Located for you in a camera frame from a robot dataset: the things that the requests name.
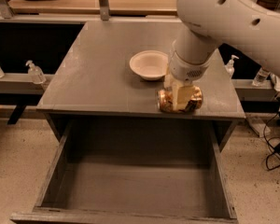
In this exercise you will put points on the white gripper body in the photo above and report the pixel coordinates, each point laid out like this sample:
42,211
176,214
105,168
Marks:
186,68

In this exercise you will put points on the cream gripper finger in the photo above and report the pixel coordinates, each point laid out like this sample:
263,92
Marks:
168,80
182,92

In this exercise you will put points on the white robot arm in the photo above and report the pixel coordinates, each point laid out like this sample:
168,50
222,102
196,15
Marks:
242,24

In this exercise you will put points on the grey open top drawer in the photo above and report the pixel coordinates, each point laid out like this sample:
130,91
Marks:
143,171

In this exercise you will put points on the white paper bowl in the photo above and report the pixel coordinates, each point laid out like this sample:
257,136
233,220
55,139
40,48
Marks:
149,64

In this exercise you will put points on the clear pump sanitizer bottle right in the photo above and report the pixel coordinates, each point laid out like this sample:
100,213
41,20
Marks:
230,65

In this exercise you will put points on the clear pump sanitizer bottle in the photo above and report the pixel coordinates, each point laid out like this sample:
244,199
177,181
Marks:
35,73
230,65

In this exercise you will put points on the grey wooden cabinet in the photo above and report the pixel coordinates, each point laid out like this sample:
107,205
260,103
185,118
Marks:
95,79

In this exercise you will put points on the clear plastic water bottle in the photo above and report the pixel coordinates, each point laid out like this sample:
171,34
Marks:
260,77

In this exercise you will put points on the wooden desk in background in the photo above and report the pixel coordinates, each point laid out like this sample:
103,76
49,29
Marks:
116,7

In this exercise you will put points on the crumpled white cloth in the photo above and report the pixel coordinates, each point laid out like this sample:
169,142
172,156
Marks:
276,82

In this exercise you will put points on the clear pump sanitizer bottle left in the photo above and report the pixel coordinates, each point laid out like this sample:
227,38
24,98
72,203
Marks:
35,73

